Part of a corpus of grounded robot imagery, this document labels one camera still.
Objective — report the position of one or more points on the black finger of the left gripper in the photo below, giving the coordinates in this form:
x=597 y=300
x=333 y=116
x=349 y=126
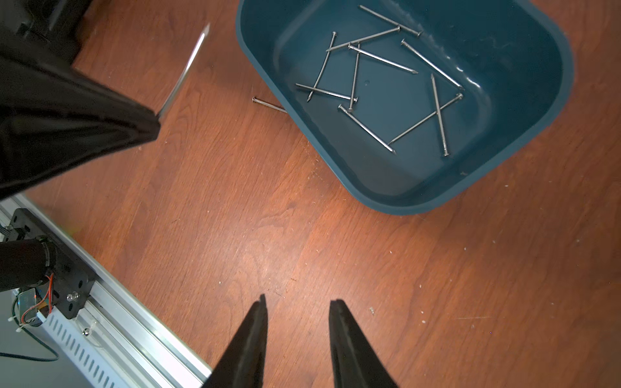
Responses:
x=54 y=118

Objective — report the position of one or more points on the left controller board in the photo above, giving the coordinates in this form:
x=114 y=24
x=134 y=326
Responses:
x=32 y=307

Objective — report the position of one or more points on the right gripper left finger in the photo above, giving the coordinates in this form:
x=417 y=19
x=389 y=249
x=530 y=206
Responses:
x=243 y=362

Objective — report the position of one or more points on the aluminium front rail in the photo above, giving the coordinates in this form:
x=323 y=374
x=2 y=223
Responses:
x=114 y=341

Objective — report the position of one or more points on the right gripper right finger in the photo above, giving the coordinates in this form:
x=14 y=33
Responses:
x=354 y=362

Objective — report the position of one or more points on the teal plastic storage box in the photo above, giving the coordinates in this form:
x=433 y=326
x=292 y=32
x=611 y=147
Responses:
x=514 y=63

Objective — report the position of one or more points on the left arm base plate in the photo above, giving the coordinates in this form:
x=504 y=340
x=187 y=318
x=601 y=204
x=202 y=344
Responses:
x=31 y=253

